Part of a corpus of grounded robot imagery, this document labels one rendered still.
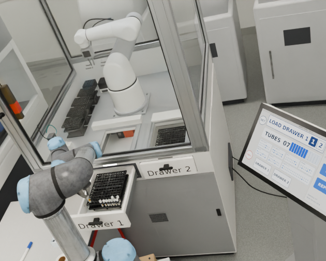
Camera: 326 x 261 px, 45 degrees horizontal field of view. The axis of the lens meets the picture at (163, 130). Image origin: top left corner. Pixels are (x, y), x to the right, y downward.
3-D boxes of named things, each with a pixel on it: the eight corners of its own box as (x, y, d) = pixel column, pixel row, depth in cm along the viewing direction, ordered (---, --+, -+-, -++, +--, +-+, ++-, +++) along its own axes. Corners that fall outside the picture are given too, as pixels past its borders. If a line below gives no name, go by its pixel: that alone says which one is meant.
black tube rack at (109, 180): (122, 209, 202) (118, 201, 198) (90, 213, 206) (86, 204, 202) (130, 178, 219) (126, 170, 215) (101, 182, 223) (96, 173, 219)
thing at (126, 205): (127, 222, 195) (123, 214, 191) (79, 226, 201) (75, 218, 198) (140, 165, 225) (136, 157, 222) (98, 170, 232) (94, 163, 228)
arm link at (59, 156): (73, 158, 165) (71, 143, 174) (47, 168, 164) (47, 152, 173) (80, 171, 169) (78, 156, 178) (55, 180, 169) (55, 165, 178)
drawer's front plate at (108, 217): (130, 227, 194) (123, 212, 187) (76, 231, 201) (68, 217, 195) (131, 224, 195) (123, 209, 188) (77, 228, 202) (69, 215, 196)
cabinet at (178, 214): (240, 259, 256) (217, 171, 210) (94, 267, 283) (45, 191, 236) (236, 158, 330) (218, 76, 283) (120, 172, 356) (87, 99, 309)
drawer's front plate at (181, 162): (197, 173, 210) (192, 158, 204) (145, 178, 218) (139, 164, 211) (197, 170, 211) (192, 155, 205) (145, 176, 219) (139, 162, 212)
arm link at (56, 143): (45, 149, 172) (45, 139, 179) (56, 167, 179) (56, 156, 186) (62, 143, 173) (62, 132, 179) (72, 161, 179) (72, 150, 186)
